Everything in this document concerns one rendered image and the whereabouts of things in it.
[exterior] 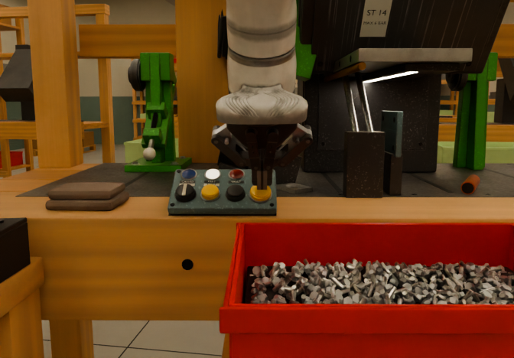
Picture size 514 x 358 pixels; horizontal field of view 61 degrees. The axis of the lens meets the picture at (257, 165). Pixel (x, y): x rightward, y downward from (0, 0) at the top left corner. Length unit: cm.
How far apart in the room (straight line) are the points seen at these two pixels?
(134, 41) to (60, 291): 82
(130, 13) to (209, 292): 1165
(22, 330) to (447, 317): 51
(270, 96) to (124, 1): 1186
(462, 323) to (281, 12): 29
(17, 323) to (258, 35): 45
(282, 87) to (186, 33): 77
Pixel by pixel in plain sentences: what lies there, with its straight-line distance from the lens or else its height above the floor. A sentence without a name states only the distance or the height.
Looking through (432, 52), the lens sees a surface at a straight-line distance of 68.
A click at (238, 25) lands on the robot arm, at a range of 44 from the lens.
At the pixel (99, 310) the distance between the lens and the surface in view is 68.
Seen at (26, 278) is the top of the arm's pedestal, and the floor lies 84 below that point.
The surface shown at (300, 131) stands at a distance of 53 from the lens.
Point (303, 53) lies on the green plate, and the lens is 83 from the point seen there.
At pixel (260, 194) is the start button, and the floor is 93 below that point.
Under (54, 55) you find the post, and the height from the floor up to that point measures 118.
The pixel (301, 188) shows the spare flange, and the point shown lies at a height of 91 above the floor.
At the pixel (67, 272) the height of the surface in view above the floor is 82.
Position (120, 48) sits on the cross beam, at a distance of 134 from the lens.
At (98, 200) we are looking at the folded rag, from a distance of 68.
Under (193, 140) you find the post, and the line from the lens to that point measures 120.
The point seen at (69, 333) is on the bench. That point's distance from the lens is 146.
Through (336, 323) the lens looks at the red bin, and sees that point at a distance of 31.
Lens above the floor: 105
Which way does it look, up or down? 8 degrees down
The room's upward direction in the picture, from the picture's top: straight up
